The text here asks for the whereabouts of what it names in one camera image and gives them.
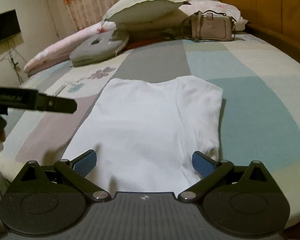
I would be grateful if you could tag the pink floral pillow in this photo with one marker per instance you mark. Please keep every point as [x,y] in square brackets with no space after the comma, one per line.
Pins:
[215,7]
[57,48]

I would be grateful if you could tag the wooden headboard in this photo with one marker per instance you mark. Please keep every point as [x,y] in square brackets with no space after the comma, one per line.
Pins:
[270,10]

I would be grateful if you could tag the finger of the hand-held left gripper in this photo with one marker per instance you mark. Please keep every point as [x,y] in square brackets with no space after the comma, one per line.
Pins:
[57,103]

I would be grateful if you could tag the red orange cloth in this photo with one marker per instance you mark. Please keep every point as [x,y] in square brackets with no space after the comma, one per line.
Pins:
[142,43]

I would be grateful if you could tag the white printed long-sleeve shirt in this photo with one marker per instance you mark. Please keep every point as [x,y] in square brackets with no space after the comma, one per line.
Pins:
[145,130]

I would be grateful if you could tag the beige pillow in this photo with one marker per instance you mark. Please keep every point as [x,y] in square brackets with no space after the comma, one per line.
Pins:
[150,26]

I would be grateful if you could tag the black wall screen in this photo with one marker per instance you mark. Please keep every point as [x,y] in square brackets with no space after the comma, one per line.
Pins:
[2,27]

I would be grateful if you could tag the bed with patchwork sheet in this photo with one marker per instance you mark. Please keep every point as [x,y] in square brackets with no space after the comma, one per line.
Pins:
[252,105]

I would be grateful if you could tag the grey brown pillow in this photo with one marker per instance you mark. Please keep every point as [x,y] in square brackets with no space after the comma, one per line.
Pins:
[152,34]

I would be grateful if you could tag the grey cushion with hole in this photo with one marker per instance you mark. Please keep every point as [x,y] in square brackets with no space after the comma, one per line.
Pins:
[97,47]

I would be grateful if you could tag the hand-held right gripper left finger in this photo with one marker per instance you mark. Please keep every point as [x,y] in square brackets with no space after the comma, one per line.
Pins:
[86,163]

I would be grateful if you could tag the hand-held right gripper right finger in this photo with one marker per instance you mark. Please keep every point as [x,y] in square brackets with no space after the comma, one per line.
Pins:
[202,165]

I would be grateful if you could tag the pink handbag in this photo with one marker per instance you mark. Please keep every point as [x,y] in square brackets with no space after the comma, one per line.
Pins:
[212,27]

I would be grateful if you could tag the cream pillow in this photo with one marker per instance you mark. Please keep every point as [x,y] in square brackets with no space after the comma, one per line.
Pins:
[145,10]

